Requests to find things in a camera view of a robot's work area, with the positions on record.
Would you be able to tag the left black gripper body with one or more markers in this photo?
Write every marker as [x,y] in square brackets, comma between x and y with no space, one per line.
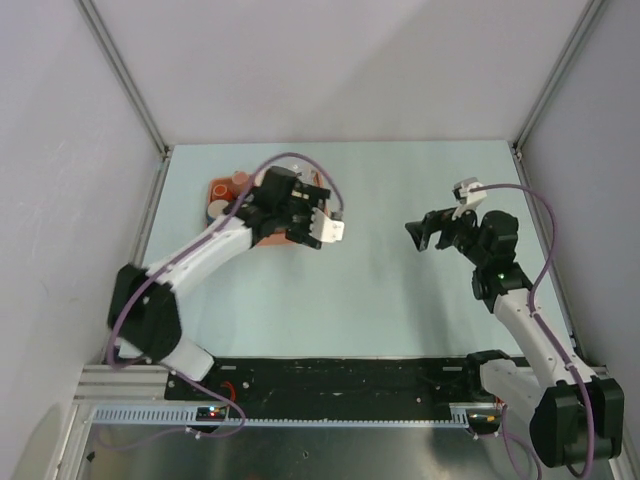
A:
[296,214]

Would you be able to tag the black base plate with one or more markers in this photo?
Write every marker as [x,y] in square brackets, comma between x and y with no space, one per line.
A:
[352,406]

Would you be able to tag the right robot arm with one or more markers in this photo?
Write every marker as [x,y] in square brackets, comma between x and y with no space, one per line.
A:
[572,414]

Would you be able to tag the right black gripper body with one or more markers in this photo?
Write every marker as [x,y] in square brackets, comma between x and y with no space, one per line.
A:
[466,240]

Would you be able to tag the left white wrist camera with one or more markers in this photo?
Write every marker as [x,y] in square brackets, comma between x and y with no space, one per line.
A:
[324,228]

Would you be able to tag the right aluminium frame post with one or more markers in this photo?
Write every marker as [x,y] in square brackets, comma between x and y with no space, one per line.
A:
[575,43]

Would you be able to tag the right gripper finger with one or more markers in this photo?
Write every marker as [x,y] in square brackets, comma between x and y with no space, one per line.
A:
[446,239]
[420,233]

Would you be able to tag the orange mug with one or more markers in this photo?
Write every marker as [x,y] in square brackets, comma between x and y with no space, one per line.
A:
[221,191]

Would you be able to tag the small pink mug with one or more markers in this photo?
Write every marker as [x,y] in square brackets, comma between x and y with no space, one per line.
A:
[240,180]

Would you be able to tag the left aluminium frame post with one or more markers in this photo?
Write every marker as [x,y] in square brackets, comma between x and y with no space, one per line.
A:
[104,40]

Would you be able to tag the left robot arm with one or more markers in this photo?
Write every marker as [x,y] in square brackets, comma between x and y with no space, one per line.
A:
[144,309]

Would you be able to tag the aluminium front rail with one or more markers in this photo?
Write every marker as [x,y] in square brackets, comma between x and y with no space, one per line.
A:
[125,385]

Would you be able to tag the salmon plastic tray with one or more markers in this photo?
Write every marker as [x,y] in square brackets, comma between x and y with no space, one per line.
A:
[270,240]

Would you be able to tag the aluminium frame post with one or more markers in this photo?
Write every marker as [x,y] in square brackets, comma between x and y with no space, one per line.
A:
[575,43]
[104,40]

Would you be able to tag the clear glass mug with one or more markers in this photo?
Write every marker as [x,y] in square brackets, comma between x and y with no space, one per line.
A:
[305,172]

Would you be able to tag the white cable duct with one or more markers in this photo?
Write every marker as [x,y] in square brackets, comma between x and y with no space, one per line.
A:
[456,417]

